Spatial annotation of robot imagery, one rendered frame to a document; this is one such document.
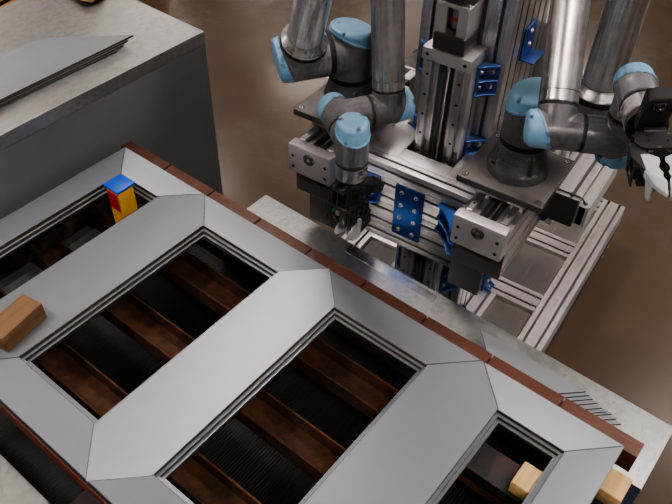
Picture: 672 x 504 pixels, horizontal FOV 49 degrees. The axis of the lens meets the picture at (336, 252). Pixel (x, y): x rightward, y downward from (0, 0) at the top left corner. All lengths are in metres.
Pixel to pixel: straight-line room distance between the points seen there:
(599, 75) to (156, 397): 1.17
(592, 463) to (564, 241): 1.47
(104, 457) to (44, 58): 1.20
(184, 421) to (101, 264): 0.52
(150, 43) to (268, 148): 1.40
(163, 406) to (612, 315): 1.95
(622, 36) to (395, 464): 0.99
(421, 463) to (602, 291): 1.75
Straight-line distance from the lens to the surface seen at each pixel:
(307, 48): 1.83
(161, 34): 2.39
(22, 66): 2.29
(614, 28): 1.67
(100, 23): 2.50
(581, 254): 2.92
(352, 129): 1.59
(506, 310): 2.67
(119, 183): 2.08
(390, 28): 1.66
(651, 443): 1.89
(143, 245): 1.95
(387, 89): 1.70
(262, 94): 4.02
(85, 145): 2.24
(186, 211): 2.02
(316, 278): 1.82
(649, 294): 3.20
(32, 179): 2.18
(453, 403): 1.62
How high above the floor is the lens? 2.17
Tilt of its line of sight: 45 degrees down
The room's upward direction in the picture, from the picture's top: 2 degrees clockwise
